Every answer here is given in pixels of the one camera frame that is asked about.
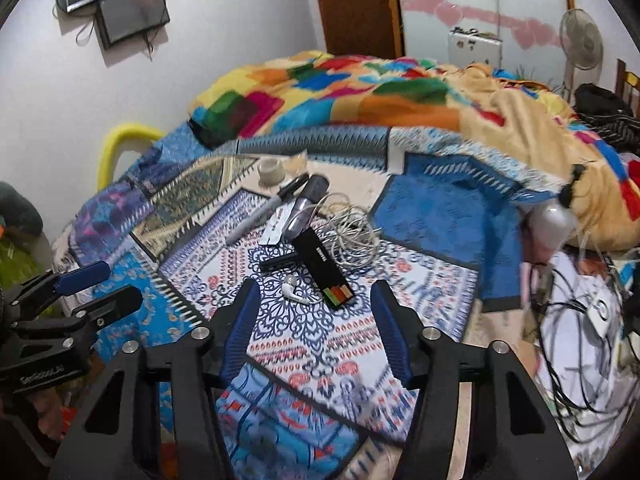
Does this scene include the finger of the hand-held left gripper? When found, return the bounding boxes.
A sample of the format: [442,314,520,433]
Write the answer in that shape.
[65,286,144,336]
[10,261,112,311]

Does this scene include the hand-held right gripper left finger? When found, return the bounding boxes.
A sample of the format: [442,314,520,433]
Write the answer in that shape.
[47,277,263,480]

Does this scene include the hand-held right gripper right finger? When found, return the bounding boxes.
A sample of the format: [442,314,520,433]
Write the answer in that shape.
[370,279,581,480]

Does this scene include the silver squeeze tube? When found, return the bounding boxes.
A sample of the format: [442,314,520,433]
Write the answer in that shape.
[282,174,330,239]

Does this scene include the green leaf-print storage bag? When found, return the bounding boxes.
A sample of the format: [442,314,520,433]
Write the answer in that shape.
[0,232,52,291]

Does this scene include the white earbud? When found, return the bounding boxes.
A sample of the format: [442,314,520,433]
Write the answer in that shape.
[280,275,311,304]

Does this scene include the short black stick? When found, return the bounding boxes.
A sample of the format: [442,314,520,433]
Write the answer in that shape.
[259,255,301,274]

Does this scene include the black box coloured label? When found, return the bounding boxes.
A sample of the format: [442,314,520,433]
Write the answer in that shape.
[291,228,357,309]

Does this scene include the dark teal cushion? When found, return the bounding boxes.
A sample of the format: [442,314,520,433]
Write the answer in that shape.
[0,182,46,235]

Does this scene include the grey marker black cap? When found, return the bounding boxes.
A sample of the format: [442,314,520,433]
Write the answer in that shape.
[224,172,311,247]

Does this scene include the patterned cloth covered table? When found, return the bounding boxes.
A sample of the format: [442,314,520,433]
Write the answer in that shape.
[50,125,556,480]

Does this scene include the yellow foam tube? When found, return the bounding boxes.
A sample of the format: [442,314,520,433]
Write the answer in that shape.
[96,126,166,186]

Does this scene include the white tape roll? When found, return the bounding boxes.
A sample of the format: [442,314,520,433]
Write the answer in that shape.
[257,157,286,186]

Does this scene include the white papers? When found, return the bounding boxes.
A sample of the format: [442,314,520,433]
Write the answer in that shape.
[540,250,640,411]

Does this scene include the colourful patchwork blanket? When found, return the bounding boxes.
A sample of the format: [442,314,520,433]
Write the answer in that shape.
[187,50,640,256]

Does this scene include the white box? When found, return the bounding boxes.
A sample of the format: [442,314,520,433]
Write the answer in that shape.
[447,27,502,67]

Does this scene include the black striped clothes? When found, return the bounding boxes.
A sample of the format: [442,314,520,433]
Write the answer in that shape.
[572,82,640,147]

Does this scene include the brown wooden door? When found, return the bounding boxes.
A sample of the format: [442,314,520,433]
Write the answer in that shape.
[310,0,405,59]

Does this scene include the wooden chair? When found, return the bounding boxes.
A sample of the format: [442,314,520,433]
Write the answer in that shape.
[614,58,640,111]

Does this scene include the white standing fan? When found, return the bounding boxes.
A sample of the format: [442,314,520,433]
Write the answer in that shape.
[558,8,605,103]

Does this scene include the white cable bundle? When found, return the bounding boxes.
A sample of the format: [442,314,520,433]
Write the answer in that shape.
[310,195,384,267]

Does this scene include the tangled black cables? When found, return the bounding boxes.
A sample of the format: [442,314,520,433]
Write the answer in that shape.
[537,260,632,442]

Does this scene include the flat black wall panel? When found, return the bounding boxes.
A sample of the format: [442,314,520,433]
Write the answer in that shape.
[95,0,171,51]

